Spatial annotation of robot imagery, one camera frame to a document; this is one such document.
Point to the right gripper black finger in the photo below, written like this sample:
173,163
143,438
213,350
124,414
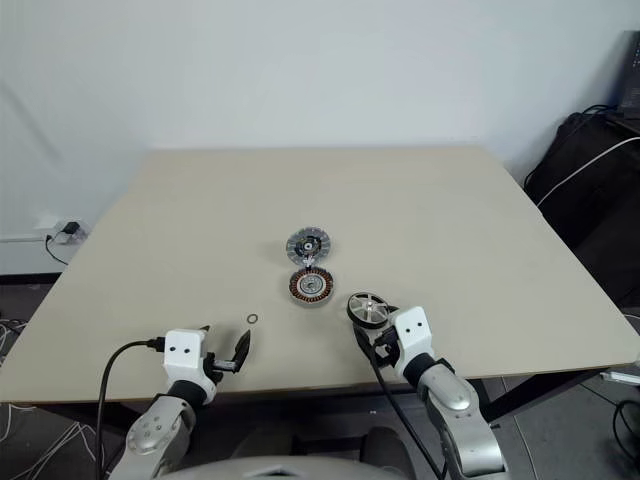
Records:
362,340
392,309

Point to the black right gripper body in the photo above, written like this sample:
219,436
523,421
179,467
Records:
387,347

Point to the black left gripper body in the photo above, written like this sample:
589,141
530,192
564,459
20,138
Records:
221,365

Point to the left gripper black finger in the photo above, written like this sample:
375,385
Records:
242,350
204,329

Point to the black round wheel disc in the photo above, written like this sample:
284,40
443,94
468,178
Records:
367,309

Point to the motor stator with copper coils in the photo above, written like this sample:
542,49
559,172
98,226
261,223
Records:
310,285

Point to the motor cover with circuit board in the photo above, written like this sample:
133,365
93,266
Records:
308,245

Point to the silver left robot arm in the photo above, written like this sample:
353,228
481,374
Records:
155,425

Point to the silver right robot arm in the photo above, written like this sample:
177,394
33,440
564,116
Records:
450,395

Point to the grey robot torso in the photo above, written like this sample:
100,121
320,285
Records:
300,468

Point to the black power adapter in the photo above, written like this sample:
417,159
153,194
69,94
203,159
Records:
71,229

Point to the large black bag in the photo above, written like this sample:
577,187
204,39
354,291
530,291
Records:
590,210

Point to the white floor power strip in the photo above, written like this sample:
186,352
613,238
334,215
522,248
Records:
622,377

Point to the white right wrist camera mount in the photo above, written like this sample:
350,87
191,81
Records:
412,332

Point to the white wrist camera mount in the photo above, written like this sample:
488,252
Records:
412,332
182,352

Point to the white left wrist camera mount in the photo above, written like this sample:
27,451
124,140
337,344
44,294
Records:
182,352

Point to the white wall power strip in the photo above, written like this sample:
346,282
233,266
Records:
47,226

